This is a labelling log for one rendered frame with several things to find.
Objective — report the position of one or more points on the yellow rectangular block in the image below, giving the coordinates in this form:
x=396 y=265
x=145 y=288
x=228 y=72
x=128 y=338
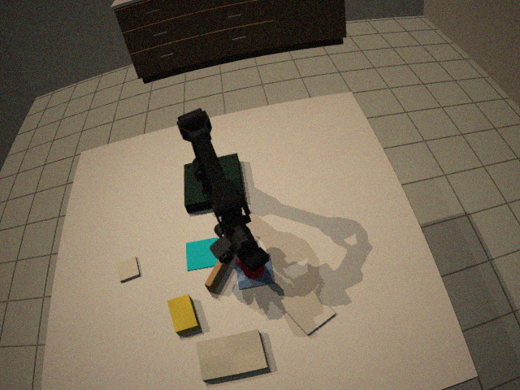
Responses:
x=183 y=315

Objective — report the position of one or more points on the tan wooden bar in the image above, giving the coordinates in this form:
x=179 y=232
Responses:
x=216 y=276

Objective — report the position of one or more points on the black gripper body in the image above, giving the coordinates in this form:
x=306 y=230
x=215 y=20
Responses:
x=254 y=262

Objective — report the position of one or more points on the beige flat rectangular slab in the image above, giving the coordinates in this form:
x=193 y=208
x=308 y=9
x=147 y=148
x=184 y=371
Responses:
x=230 y=356

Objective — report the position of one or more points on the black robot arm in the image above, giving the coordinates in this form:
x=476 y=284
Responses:
x=195 y=127

